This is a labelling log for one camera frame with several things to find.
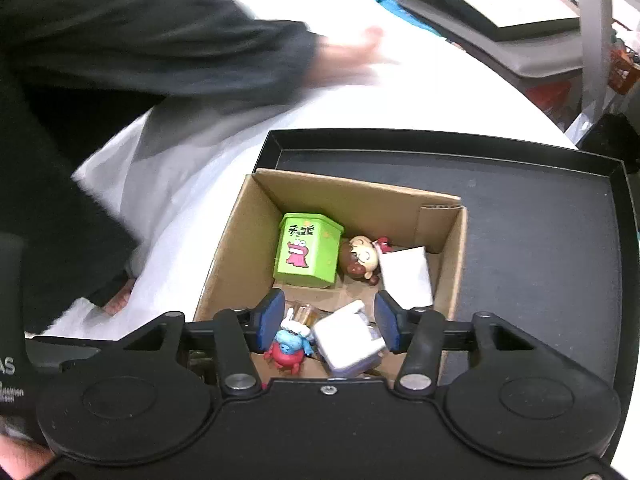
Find white cube charger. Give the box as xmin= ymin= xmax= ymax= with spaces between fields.
xmin=378 ymin=246 xmax=434 ymax=310

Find grey chair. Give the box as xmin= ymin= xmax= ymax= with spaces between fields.
xmin=396 ymin=0 xmax=582 ymax=84

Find green cartoon tin box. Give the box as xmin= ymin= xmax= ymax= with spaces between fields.
xmin=273 ymin=212 xmax=344 ymax=288

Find red crab keychain toy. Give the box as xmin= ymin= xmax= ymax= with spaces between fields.
xmin=264 ymin=302 xmax=320 ymax=375

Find person right hand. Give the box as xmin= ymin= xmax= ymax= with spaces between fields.
xmin=0 ymin=436 xmax=54 ymax=480

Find lilac toaster shaped toy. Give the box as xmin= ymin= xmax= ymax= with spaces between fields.
xmin=311 ymin=300 xmax=387 ymax=378

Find red storage basket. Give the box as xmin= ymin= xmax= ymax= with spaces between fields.
xmin=608 ymin=49 xmax=639 ymax=96

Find person left hand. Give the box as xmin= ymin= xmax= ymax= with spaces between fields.
xmin=307 ymin=27 xmax=383 ymax=87

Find black tray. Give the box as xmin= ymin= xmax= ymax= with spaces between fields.
xmin=257 ymin=129 xmax=639 ymax=403

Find black sleeve forearm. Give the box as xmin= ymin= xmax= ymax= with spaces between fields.
xmin=1 ymin=0 xmax=319 ymax=334

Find brown cardboard box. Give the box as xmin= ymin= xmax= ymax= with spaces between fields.
xmin=195 ymin=169 xmax=468 ymax=380

